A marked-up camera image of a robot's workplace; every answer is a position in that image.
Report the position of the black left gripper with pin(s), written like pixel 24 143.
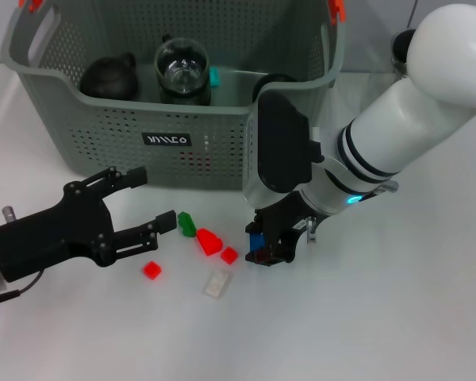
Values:
pixel 51 238

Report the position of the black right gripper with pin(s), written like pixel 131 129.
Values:
pixel 285 222

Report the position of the blue square plate brick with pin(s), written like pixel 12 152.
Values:
pixel 256 241

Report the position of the green toy brick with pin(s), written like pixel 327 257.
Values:
pixel 187 226

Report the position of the glass teacup with black holder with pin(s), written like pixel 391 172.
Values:
pixel 269 81
pixel 206 96
pixel 180 59

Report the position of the teal square plate brick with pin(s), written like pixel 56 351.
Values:
pixel 215 77

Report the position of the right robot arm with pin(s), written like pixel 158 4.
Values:
pixel 400 131

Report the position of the grey-green perforated storage bin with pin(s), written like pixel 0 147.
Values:
pixel 182 151

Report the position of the small red square brick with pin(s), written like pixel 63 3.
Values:
pixel 229 255
pixel 152 270

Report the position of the large red sloped brick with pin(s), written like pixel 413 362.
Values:
pixel 207 242

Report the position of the white flat plate brick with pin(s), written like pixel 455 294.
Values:
pixel 216 284

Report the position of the black round teapot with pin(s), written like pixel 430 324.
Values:
pixel 107 79

